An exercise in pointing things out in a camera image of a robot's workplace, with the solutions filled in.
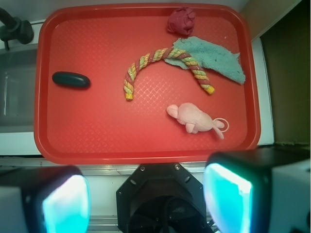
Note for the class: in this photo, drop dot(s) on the stainless steel sink basin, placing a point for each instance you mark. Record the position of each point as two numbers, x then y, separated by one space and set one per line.
17 91

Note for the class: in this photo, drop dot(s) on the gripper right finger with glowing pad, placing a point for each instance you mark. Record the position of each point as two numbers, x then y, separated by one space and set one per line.
265 190

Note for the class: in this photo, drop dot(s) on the crumpled dark red paper ball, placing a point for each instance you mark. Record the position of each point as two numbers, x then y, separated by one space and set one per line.
181 21

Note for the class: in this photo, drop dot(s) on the multicoloured twisted rope toy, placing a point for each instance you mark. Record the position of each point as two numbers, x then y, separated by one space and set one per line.
162 54

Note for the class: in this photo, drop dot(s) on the black sink faucet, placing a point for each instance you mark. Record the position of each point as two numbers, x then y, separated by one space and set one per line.
14 29

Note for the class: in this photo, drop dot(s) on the dark green plastic pickle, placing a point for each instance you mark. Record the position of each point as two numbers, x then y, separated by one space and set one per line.
71 79

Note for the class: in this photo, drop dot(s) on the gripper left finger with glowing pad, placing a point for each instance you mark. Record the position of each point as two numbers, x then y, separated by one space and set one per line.
44 200

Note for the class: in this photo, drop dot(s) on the pink rubber mouse toy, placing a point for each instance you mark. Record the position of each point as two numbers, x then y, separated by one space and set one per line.
195 120

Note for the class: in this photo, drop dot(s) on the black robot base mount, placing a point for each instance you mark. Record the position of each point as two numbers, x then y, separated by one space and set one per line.
161 198

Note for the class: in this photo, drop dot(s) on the brown cardboard box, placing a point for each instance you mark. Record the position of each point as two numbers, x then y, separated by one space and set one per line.
287 52

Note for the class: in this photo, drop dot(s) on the teal terry cloth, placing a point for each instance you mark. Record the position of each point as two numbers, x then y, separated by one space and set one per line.
213 56

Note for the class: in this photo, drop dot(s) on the red plastic tray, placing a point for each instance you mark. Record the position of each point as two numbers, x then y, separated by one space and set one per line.
97 125

